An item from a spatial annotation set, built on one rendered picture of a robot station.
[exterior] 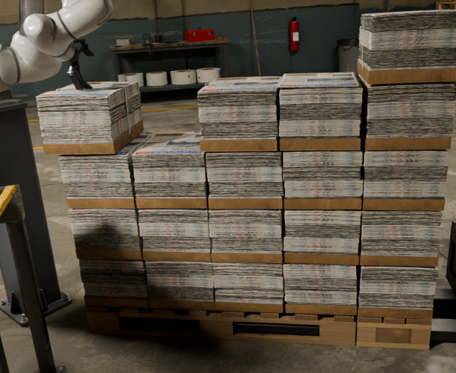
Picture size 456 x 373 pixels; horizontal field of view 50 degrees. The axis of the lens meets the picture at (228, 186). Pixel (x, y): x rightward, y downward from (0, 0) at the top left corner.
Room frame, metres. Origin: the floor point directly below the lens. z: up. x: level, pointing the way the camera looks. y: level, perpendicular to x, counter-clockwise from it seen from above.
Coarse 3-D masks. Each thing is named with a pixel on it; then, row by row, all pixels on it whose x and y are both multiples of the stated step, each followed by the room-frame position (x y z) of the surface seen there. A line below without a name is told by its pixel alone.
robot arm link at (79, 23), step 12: (72, 0) 1.70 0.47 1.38; (84, 0) 1.69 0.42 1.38; (96, 0) 1.69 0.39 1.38; (108, 0) 1.73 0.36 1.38; (60, 12) 1.70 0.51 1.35; (72, 12) 1.68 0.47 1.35; (84, 12) 1.68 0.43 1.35; (96, 12) 1.69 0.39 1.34; (108, 12) 1.72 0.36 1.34; (72, 24) 1.68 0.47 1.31; (84, 24) 1.69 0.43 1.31; (96, 24) 1.71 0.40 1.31
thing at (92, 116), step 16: (48, 96) 1.85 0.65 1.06; (64, 96) 1.84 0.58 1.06; (80, 96) 1.83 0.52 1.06; (96, 96) 1.82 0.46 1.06; (112, 96) 1.85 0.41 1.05; (48, 112) 1.86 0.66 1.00; (64, 112) 1.84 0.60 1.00; (80, 112) 1.83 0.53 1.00; (96, 112) 1.82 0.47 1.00; (112, 112) 1.84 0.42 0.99; (48, 128) 1.86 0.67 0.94; (64, 128) 1.85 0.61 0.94; (80, 128) 1.84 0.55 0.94; (96, 128) 1.83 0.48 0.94; (112, 128) 1.83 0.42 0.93
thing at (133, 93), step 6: (72, 84) 2.15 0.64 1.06; (102, 84) 2.11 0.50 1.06; (108, 84) 2.10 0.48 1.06; (114, 84) 2.09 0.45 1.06; (120, 84) 2.08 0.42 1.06; (126, 84) 2.08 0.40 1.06; (132, 84) 2.09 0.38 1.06; (132, 90) 2.10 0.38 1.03; (138, 90) 2.17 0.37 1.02; (132, 96) 2.07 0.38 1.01; (138, 96) 2.16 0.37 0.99; (132, 102) 2.07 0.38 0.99; (138, 102) 2.16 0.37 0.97; (132, 108) 2.06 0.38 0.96; (138, 108) 2.16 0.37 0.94; (132, 114) 2.07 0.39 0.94; (138, 114) 2.15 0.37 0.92; (132, 120) 2.06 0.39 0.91; (138, 120) 2.14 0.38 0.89; (132, 126) 2.05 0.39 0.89
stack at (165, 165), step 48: (144, 144) 1.96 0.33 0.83; (192, 144) 1.92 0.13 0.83; (96, 192) 1.85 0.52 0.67; (144, 192) 1.82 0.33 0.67; (192, 192) 1.78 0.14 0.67; (240, 192) 1.76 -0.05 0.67; (288, 192) 1.73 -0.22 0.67; (336, 192) 1.70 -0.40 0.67; (96, 240) 1.85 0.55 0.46; (144, 240) 1.82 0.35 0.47; (192, 240) 1.79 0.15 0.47; (240, 240) 1.76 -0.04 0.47; (288, 240) 1.72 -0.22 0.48; (336, 240) 1.69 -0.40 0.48; (96, 288) 1.86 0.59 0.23; (144, 288) 1.83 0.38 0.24; (192, 288) 1.79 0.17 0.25; (240, 288) 1.76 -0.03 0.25; (288, 288) 1.72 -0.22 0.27; (336, 288) 1.69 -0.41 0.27; (192, 336) 1.79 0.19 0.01; (240, 336) 1.76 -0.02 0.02; (288, 336) 1.74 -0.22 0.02; (336, 336) 1.69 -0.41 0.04
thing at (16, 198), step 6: (0, 186) 1.60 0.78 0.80; (18, 186) 1.60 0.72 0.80; (0, 192) 1.56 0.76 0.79; (18, 192) 1.58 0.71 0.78; (12, 198) 1.57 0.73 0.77; (18, 198) 1.57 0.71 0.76; (12, 204) 1.57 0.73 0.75; (18, 204) 1.57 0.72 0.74; (6, 210) 1.56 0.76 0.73; (12, 210) 1.57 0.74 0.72; (18, 210) 1.57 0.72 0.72; (6, 216) 1.56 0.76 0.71; (12, 216) 1.57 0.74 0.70; (18, 216) 1.57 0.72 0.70; (24, 216) 1.61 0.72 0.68; (0, 222) 1.56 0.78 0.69; (6, 222) 1.56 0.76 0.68; (12, 222) 1.57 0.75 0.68
